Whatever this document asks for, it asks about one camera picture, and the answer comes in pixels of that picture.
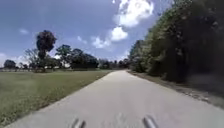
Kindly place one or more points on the pale grey paved path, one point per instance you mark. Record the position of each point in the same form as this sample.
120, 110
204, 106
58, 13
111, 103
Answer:
116, 96

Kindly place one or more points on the distant row of trees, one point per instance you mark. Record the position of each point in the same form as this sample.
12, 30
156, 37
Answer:
76, 60

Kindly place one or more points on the robot's own part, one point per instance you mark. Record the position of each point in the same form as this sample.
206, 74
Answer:
77, 124
149, 122

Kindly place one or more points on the tall dark tree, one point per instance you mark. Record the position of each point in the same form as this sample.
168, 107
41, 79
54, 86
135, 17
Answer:
45, 46

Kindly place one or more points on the dense wood of trees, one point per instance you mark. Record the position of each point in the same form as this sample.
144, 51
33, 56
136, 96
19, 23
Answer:
186, 43

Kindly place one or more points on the grass verge strip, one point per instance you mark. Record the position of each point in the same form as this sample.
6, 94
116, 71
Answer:
186, 88

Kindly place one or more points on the green grass field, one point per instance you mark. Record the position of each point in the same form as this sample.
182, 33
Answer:
36, 88

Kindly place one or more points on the low fence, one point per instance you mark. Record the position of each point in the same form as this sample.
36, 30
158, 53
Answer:
13, 70

